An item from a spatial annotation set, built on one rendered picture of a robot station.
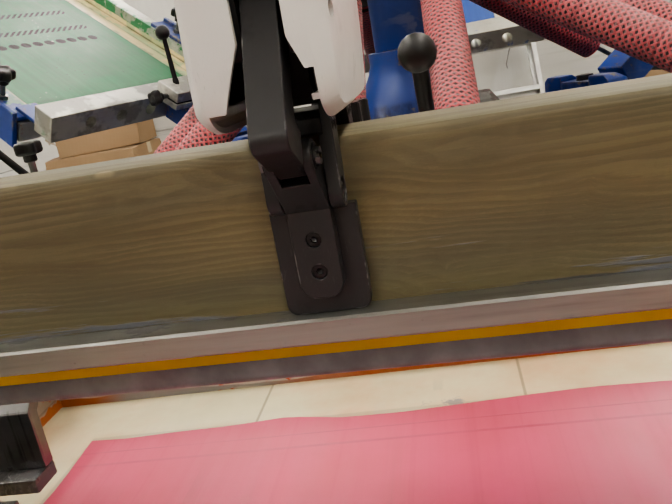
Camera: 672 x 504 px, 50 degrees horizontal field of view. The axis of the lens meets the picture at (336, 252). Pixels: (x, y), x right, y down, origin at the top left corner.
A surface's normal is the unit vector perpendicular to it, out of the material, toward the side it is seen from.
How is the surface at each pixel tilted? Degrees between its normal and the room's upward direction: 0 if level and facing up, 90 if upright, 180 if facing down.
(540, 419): 0
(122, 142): 92
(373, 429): 0
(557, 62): 90
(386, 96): 62
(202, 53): 88
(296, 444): 0
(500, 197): 90
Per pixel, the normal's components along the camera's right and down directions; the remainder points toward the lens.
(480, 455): -0.18, -0.94
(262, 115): -0.19, -0.20
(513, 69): -0.13, 0.29
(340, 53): 0.97, -0.04
